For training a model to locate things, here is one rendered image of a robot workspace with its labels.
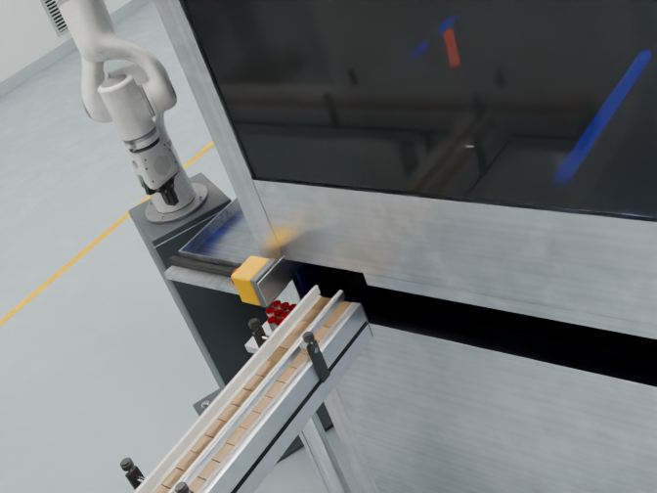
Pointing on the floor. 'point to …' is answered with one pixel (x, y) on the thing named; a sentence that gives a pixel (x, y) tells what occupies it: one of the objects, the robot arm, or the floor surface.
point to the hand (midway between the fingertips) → (169, 197)
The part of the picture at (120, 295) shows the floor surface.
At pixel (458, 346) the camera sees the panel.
